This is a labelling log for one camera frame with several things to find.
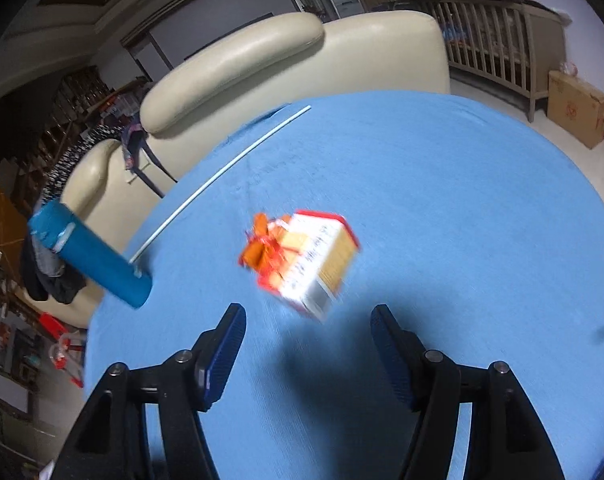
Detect blue tablecloth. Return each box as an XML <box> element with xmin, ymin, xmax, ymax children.
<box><xmin>84</xmin><ymin>91</ymin><xmax>604</xmax><ymax>480</ymax></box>

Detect red white plastic tool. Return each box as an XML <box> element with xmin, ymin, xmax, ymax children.
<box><xmin>39</xmin><ymin>312</ymin><xmax>85</xmax><ymax>388</ymax></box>

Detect purple cloth strap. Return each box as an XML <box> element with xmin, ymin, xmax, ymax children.
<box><xmin>120</xmin><ymin>117</ymin><xmax>177</xmax><ymax>196</ymax></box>

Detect thin white rod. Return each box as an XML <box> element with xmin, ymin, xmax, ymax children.
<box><xmin>130</xmin><ymin>105</ymin><xmax>313</xmax><ymax>263</ymax></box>

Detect dark draped clothes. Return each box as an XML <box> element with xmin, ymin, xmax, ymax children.
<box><xmin>22</xmin><ymin>232</ymin><xmax>87</xmax><ymax>303</ymax></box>

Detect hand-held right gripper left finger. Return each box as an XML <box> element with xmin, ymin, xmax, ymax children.
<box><xmin>49</xmin><ymin>302</ymin><xmax>247</xmax><ymax>480</ymax></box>

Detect dark patterned cloth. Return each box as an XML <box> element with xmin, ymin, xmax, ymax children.
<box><xmin>42</xmin><ymin>125</ymin><xmax>132</xmax><ymax>206</ymax></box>

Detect cream leather sofa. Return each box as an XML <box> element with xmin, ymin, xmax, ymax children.
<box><xmin>12</xmin><ymin>12</ymin><xmax>450</xmax><ymax>318</ymax></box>

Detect blue thermos bottle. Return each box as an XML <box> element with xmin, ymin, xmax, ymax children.
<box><xmin>28</xmin><ymin>201</ymin><xmax>153</xmax><ymax>308</ymax></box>

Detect red white medicine box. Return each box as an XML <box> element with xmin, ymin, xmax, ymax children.
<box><xmin>259</xmin><ymin>211</ymin><xmax>360</xmax><ymax>322</ymax></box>

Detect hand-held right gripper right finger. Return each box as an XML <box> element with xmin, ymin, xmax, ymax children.
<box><xmin>371</xmin><ymin>304</ymin><xmax>565</xmax><ymax>480</ymax></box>

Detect wooden crib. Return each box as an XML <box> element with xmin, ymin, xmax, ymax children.
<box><xmin>392</xmin><ymin>0</ymin><xmax>565</xmax><ymax>122</ymax></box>

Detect dark wooden shelf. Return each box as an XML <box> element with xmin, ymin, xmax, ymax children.
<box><xmin>32</xmin><ymin>67</ymin><xmax>117</xmax><ymax>161</ymax></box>

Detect orange wrapper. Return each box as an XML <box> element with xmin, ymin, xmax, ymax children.
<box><xmin>239</xmin><ymin>213</ymin><xmax>290</xmax><ymax>273</ymax></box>

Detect brown cardboard box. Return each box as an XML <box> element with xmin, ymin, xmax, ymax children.
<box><xmin>547</xmin><ymin>70</ymin><xmax>604</xmax><ymax>150</ymax></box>

